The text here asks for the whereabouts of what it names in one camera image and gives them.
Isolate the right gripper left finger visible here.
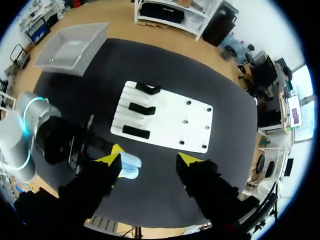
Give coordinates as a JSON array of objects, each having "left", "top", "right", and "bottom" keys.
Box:
[{"left": 14, "top": 152, "right": 123, "bottom": 226}]

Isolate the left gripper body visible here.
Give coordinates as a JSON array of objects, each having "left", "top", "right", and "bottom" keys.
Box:
[{"left": 34, "top": 115, "right": 114, "bottom": 174}]

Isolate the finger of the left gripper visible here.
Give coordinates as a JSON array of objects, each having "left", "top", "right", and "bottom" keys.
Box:
[{"left": 110, "top": 143, "right": 125, "bottom": 157}]

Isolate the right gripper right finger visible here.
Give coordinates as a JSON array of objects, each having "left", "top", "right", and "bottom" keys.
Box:
[{"left": 175, "top": 152, "right": 261, "bottom": 227}]

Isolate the pale blue earbud case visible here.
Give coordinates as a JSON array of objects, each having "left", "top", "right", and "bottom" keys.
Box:
[{"left": 119, "top": 152, "right": 143, "bottom": 180}]

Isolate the white plate with black stands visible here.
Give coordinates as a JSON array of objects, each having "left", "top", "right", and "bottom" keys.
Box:
[{"left": 110, "top": 80, "right": 214, "bottom": 154}]

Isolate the grey slotted basket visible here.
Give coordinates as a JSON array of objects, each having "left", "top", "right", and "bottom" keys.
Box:
[{"left": 33, "top": 22, "right": 109, "bottom": 77}]

